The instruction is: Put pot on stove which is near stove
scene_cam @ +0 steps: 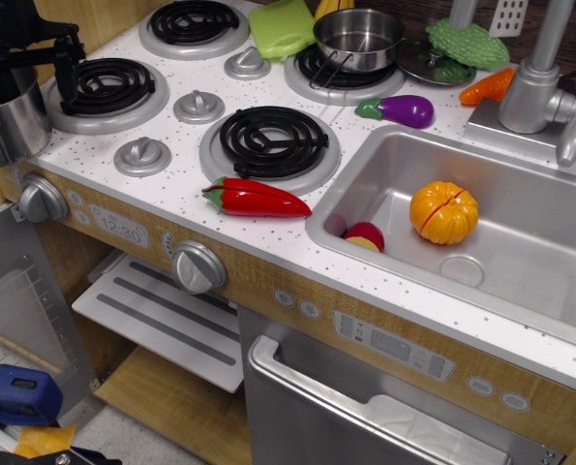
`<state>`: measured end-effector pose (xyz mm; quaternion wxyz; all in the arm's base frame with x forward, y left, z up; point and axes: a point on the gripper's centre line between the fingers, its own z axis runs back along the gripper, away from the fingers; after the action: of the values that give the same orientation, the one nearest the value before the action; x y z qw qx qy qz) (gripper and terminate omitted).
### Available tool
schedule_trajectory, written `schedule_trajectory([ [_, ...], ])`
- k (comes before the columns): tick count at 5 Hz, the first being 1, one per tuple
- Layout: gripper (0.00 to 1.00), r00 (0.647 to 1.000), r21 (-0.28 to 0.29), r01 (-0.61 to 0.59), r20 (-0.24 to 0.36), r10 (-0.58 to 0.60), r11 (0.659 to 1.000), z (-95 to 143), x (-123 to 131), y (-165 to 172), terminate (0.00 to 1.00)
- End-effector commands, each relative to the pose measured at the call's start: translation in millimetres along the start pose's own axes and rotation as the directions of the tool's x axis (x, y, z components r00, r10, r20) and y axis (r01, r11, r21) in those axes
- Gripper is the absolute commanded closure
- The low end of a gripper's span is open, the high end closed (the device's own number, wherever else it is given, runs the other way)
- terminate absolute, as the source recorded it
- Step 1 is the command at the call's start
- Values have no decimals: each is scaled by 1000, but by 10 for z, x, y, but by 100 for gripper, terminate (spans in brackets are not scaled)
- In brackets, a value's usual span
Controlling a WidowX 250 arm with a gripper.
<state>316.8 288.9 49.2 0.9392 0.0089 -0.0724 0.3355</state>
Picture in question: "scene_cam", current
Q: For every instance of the silver stovetop knob back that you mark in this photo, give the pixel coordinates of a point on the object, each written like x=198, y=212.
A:
x=247, y=65

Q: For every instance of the silver oven dial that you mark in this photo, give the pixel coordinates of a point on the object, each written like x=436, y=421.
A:
x=196, y=269
x=40, y=199

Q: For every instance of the tall stainless steel pot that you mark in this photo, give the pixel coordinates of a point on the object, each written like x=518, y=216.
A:
x=25, y=129

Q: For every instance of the red toy chili pepper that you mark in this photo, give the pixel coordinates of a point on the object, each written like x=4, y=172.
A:
x=246, y=197

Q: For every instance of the silver stovetop knob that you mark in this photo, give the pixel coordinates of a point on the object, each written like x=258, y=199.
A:
x=247, y=65
x=199, y=107
x=142, y=157

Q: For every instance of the silver stovetop knob front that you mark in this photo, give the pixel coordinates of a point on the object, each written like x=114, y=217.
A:
x=142, y=157

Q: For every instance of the yellow toy banana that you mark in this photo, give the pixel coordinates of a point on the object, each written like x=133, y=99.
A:
x=326, y=7

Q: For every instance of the front left black burner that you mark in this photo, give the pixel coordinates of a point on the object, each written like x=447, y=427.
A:
x=113, y=95

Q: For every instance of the front right black burner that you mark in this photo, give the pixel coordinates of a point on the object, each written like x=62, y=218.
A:
x=283, y=147

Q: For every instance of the green toy bitter gourd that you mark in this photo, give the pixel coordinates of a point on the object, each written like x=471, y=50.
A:
x=472, y=46

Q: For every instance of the orange toy carrot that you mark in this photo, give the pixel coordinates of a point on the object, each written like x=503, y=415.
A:
x=493, y=87

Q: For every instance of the orange toy pumpkin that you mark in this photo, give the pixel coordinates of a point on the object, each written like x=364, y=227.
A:
x=443, y=213

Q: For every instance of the open silver oven door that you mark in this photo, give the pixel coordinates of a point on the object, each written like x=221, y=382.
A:
x=37, y=329

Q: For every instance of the back left black burner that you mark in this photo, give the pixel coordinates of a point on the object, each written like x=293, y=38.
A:
x=193, y=30

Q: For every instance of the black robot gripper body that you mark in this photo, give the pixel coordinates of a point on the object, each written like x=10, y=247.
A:
x=27, y=39

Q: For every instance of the silver dishwasher door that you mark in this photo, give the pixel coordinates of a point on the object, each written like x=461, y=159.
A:
x=308, y=403

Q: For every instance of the silver oven dial right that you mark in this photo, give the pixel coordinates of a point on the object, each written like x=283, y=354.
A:
x=196, y=269

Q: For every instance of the red yellow toy fruit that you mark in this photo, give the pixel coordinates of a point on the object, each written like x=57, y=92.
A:
x=367, y=235

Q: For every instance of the purple toy eggplant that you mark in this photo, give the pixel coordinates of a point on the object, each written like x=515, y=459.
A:
x=408, y=110

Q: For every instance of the silver toy sink basin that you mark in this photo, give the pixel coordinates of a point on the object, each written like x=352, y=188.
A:
x=519, y=262

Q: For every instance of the silver toy faucet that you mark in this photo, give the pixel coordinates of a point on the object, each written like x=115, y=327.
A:
x=535, y=117

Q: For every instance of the silver oven dial left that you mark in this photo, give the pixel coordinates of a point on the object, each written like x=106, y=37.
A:
x=40, y=199

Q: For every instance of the small steel saucepan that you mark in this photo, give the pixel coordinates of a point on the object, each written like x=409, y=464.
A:
x=359, y=40

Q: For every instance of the white oven rack shelf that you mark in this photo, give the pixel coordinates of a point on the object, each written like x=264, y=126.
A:
x=197, y=332

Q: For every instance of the steel pot lid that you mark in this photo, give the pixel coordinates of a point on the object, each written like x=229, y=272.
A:
x=421, y=60

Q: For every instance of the blue plastic clamp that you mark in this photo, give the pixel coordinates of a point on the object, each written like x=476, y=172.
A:
x=28, y=397

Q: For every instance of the black burner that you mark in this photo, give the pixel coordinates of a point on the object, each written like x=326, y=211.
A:
x=283, y=147
x=193, y=30
x=307, y=74
x=113, y=95

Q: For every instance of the white slotted spatula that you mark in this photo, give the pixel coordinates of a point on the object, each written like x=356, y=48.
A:
x=508, y=18

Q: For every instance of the silver stovetop knob middle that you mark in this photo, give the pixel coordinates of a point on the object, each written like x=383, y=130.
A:
x=199, y=107

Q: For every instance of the back right black burner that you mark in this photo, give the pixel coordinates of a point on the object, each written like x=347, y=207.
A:
x=307, y=74

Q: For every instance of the yellow tape piece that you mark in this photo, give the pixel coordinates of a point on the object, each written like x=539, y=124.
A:
x=35, y=441

